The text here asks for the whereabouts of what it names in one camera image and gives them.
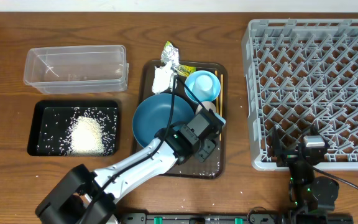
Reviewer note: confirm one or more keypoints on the dark blue plate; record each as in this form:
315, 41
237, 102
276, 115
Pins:
153, 114

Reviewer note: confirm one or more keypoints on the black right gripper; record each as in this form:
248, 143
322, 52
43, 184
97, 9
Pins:
288, 156

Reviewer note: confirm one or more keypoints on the white pink cup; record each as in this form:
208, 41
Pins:
208, 105

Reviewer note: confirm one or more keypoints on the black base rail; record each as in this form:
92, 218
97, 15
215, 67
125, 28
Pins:
143, 218

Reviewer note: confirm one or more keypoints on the brown serving tray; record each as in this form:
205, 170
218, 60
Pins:
213, 166

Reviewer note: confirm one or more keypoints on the crumpled white napkin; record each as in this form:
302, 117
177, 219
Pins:
163, 79

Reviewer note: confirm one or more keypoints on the crumpled silver foil wrapper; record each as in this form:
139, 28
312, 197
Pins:
170, 54

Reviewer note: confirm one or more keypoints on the light blue cup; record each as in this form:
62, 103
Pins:
203, 87

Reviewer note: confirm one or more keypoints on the right wooden chopstick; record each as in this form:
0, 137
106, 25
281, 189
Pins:
221, 96

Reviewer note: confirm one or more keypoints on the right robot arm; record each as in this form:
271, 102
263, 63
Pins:
313, 196

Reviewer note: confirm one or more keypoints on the black rectangular tray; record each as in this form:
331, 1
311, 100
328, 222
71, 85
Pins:
42, 105

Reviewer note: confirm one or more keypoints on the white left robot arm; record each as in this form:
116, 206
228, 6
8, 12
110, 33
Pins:
83, 196

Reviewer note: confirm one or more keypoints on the clear plastic bin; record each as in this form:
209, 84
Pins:
77, 69

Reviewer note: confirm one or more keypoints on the grey dishwasher rack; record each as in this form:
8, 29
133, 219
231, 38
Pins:
302, 73

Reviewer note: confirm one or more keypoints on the pile of white rice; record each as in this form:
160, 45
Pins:
78, 131

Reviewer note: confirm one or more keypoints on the light blue bowl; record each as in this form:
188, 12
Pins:
189, 82

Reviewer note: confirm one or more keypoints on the yellow snack packet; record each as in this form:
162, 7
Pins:
185, 70

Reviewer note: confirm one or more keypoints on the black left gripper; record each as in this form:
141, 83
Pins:
204, 158

